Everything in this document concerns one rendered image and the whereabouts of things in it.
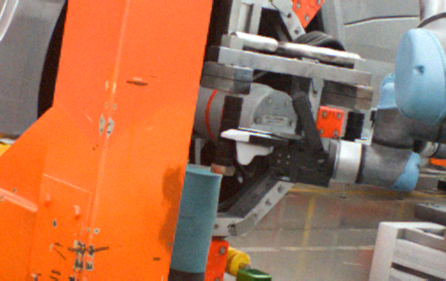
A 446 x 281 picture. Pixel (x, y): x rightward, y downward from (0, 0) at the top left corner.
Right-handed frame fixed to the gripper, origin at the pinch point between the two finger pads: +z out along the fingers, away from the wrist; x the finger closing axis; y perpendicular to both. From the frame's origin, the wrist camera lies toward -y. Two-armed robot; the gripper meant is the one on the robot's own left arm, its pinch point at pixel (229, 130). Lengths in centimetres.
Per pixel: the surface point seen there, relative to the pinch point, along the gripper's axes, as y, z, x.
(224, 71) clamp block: -10.7, 2.7, -0.3
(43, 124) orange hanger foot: 0.5, 28.9, -27.4
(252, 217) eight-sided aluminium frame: 22.6, -7.1, 33.4
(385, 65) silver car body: -13, -34, 75
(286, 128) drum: 0.1, -10.7, 18.6
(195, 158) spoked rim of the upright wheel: 12.0, 7.7, 34.9
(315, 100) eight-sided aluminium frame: -4.2, -16.8, 44.5
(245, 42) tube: -16.4, -0.2, 3.6
